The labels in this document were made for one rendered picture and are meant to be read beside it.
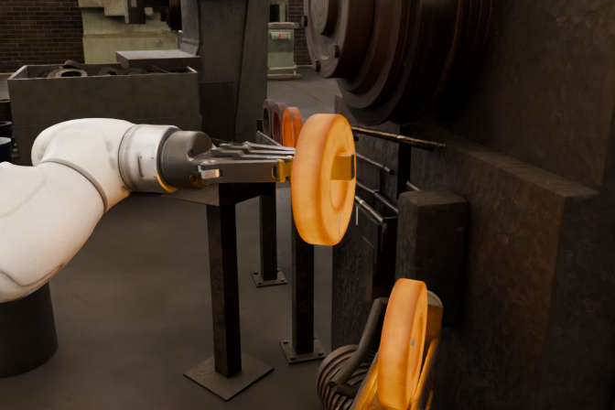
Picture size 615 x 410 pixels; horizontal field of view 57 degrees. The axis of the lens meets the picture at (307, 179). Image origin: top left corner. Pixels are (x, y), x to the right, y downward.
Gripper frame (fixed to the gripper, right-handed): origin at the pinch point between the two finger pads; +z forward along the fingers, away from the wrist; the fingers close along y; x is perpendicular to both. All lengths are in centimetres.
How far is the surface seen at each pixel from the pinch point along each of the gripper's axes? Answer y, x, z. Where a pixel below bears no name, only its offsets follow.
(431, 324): -7.6, -23.7, 11.9
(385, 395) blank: 7.5, -24.9, 8.7
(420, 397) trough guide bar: 7.9, -24.1, 12.7
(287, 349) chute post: -93, -89, -46
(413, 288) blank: 0.6, -14.6, 10.7
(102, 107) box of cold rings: -203, -26, -197
